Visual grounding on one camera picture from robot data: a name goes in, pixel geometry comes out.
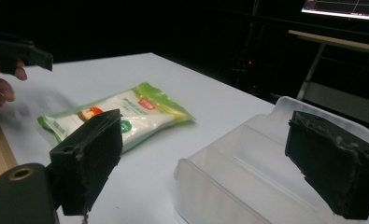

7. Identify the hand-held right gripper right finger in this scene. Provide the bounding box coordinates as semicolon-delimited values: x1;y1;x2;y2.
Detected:
284;110;369;220

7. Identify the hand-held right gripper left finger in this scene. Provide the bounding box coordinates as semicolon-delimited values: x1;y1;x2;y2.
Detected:
49;108;124;217

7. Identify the white and green snack packet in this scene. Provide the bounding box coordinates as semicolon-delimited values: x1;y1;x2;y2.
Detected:
36;81;196;154

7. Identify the clear plastic container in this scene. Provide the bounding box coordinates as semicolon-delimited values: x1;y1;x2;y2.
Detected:
173;95;369;224

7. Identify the light table with metal legs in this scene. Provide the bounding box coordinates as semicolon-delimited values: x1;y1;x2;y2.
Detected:
288;29;369;102

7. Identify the computer monitor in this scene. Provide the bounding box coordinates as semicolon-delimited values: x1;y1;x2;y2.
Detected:
301;0;369;22

